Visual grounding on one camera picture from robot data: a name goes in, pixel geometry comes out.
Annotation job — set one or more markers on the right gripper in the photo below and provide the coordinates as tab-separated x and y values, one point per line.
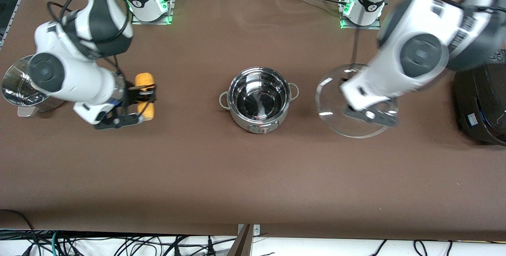
132	94

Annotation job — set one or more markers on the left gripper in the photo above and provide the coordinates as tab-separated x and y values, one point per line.
343	80

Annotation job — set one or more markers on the yellow corn cob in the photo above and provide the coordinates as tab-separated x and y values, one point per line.
145	80

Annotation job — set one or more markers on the glass pot lid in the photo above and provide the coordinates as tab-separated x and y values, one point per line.
330	105

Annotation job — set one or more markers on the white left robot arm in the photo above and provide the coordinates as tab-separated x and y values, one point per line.
423	54

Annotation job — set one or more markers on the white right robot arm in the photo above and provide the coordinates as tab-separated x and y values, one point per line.
71	78

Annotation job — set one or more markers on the stainless steel pot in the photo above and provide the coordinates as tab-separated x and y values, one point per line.
259	127

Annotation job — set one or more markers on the steel steamer pot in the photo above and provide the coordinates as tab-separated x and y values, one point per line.
16	86

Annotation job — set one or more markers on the black rice cooker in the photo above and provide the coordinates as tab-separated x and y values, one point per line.
484	109

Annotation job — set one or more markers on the brown table cover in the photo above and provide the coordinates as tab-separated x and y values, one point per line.
253	184

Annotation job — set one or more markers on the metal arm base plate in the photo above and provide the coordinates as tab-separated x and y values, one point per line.
361	27
152	21

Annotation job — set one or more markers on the metal table edge bracket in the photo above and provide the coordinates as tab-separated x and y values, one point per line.
247	240

